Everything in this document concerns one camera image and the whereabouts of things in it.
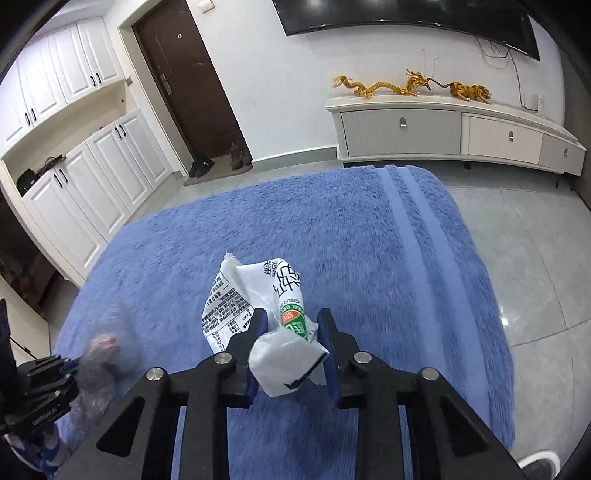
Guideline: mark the dark brown door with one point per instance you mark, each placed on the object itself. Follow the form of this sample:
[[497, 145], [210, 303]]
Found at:
[[194, 78]]

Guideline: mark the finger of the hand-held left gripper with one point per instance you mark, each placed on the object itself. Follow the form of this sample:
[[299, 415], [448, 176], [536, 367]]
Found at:
[[46, 374], [5, 346]]

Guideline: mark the long golden dragon figurine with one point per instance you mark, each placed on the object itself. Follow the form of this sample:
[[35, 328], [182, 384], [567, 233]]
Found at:
[[342, 83]]

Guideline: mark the white grey television cabinet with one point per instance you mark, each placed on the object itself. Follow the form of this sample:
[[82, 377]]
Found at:
[[397, 134]]

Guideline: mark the white lower cabinet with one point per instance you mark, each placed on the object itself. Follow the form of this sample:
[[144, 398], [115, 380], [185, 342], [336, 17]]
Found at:
[[106, 184]]

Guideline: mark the person's left hand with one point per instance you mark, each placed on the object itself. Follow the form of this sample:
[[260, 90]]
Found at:
[[41, 450]]

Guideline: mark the white wrapper with green label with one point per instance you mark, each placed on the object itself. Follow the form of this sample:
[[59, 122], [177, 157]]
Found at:
[[277, 364]]

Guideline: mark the black bag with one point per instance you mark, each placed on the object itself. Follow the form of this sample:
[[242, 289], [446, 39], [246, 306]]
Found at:
[[27, 181]]

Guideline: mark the black wall television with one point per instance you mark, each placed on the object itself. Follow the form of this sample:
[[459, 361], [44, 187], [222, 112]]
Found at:
[[392, 11]]

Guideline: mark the grey doormat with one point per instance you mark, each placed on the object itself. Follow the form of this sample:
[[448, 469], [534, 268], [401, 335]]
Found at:
[[222, 175]]

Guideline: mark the short golden dragon figurine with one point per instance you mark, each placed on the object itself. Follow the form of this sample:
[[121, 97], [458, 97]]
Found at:
[[413, 87]]

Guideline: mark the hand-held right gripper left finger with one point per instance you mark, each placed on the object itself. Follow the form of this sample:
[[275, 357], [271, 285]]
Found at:
[[256, 325]]

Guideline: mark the dark wooden furniture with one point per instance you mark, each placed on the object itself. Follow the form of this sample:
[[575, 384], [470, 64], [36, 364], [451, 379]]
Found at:
[[18, 258]]

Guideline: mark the pair of brown shoes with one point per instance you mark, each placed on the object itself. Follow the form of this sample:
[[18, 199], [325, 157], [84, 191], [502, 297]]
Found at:
[[238, 157]]

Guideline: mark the golden tiger figurine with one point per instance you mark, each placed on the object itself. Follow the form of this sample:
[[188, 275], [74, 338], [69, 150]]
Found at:
[[466, 91]]

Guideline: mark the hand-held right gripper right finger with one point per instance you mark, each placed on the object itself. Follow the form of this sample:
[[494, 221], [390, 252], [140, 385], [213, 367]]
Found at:
[[325, 334]]

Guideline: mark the pair of black shoes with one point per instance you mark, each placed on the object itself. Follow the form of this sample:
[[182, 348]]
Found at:
[[201, 167]]

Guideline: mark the person's grey shoe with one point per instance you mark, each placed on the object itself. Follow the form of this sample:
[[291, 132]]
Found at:
[[538, 468]]

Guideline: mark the clear plastic wrapper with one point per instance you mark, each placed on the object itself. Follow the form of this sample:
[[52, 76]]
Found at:
[[104, 364]]

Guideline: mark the white power adapter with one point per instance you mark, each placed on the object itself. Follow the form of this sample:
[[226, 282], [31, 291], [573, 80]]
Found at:
[[538, 102]]

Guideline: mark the blue fluffy blanket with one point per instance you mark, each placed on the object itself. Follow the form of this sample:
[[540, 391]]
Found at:
[[323, 240]]

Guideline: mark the white upper cabinet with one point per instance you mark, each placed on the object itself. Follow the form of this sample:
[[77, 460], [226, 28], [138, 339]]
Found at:
[[69, 64]]

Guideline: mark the white wall switch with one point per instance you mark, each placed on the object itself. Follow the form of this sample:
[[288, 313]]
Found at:
[[205, 3]]

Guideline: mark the brown bag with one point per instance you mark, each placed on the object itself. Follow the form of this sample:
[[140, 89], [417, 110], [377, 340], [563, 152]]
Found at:
[[51, 164]]

